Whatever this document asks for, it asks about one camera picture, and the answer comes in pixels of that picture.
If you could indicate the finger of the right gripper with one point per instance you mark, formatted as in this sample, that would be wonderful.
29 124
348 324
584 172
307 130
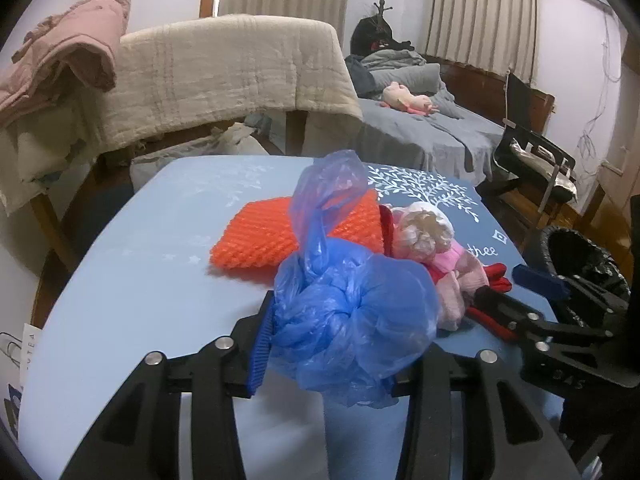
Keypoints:
500 313
542 284

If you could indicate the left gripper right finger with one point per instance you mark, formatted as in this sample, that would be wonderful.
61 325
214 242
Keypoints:
434 444

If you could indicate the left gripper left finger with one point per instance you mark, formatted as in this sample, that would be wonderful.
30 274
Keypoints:
230 367

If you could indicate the blue plastic bag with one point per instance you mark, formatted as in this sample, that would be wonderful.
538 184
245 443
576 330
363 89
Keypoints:
346 320

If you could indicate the orange foam net sleeve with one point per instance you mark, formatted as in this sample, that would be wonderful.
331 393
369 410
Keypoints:
261 235

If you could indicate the black lined trash bin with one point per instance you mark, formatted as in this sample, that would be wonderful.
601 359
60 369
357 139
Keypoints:
564 252

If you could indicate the black office chair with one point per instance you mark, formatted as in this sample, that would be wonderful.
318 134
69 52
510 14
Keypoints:
526 157

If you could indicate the grey sheeted bed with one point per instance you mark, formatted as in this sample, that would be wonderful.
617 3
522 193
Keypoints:
455 143

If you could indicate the dark wooden headboard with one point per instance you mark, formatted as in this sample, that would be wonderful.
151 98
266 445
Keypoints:
484 94

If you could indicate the white paper box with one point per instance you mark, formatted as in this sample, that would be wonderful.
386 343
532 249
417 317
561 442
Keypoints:
16 357

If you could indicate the grey cushion under rack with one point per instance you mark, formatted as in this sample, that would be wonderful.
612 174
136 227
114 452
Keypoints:
238 139

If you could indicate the pink plush toy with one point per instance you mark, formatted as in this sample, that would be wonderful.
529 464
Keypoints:
398 97

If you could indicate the grey pillow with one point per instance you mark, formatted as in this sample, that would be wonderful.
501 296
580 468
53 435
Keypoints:
419 79

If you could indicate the dark clothes pile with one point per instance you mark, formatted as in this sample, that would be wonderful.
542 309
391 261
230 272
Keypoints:
362 80

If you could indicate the right beige curtain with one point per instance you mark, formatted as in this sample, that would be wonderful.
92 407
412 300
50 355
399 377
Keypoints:
497 36

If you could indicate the beige cloth under jacket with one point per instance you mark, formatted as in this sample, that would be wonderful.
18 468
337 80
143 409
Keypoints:
38 148

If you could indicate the beige quilted blanket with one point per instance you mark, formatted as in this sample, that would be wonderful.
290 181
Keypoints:
188 74

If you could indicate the black coat stand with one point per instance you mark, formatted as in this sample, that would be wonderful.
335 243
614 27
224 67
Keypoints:
373 34

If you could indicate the pink padded jacket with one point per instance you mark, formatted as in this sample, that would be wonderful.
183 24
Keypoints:
79 46

